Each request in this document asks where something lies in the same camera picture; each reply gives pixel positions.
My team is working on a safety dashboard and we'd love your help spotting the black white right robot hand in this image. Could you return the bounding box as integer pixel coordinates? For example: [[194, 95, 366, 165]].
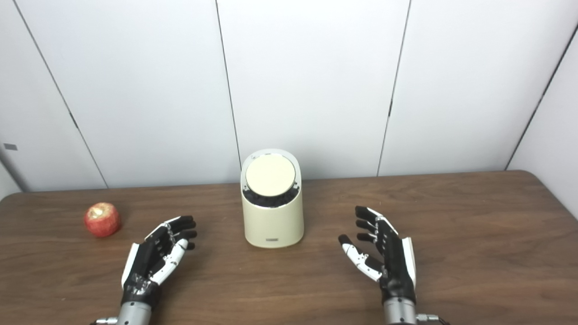
[[338, 206, 417, 305]]

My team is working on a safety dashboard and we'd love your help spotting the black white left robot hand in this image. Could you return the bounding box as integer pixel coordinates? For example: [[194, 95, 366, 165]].
[[121, 215, 198, 307]]

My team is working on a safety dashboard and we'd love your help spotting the red apple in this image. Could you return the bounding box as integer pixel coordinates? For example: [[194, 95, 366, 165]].
[[84, 202, 121, 238]]

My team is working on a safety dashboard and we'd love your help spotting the cream-colored cylindrical bin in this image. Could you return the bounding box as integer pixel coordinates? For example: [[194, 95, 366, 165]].
[[240, 149, 305, 249]]

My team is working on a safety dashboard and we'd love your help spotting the round cream bin lid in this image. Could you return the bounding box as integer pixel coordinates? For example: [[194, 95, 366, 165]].
[[245, 153, 297, 197]]

